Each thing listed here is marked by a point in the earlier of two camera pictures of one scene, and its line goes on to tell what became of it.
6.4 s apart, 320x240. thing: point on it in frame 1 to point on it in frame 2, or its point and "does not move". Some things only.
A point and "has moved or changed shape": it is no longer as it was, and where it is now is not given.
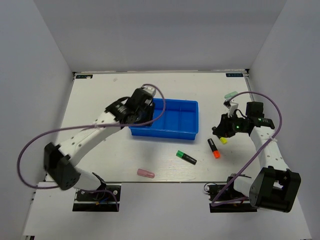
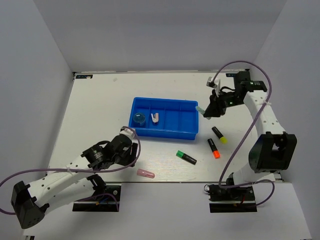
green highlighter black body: [186, 157] does not move
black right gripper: [223, 129] to [215, 108]
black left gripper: [150, 108] to [129, 151]
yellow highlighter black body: [224, 140] has moved or changed shape
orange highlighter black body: [216, 153] does not move
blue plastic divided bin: [180, 120] does not move
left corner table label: [83, 76] does not move
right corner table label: [234, 74] does not move
